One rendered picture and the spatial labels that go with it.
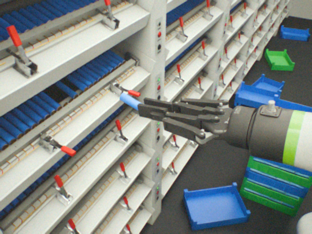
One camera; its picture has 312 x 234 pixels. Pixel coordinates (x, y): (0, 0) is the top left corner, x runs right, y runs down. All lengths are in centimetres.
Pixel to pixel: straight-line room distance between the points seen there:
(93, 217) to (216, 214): 82
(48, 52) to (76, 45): 7
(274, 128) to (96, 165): 59
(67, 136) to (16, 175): 15
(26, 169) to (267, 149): 49
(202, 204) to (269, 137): 125
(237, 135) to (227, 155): 149
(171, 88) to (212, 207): 75
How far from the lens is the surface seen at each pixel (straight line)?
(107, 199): 111
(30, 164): 71
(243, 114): 53
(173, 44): 117
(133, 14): 87
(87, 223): 106
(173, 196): 174
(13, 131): 74
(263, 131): 50
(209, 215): 169
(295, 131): 50
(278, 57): 331
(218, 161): 196
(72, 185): 90
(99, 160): 95
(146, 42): 95
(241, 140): 53
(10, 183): 69
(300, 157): 51
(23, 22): 72
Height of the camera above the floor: 140
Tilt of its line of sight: 38 degrees down
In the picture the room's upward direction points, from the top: straight up
